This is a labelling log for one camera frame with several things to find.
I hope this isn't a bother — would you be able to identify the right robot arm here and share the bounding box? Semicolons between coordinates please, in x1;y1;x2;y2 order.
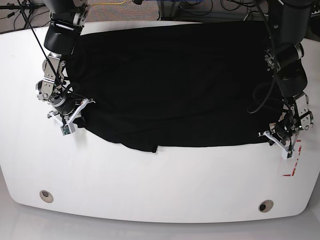
35;0;94;136

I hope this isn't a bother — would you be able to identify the black T-shirt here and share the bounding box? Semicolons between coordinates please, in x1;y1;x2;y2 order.
63;21;284;153

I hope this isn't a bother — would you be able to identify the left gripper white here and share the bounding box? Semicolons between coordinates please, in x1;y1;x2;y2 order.
258;122;300;160

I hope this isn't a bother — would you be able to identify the red tape rectangle marking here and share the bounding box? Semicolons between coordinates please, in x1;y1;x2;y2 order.
280;139;303;177

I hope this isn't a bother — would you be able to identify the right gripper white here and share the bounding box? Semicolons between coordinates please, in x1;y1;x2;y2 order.
47;98;96;136

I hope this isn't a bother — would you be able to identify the black tripod stand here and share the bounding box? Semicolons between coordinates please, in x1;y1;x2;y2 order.
0;0;46;30

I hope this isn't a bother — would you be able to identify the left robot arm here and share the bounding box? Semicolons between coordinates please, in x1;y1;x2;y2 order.
247;0;316;160

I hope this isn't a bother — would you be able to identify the left table cable grommet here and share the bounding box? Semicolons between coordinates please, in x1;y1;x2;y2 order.
39;190;54;204

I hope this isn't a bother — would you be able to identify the right table cable grommet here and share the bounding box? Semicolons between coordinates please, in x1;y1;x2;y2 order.
258;199;274;213

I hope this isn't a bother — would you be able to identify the table cable grommet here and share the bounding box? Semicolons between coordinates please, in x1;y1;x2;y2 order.
39;190;54;204
258;199;274;213

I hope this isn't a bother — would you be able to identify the yellow cable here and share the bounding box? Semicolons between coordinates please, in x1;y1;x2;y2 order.
88;0;128;7

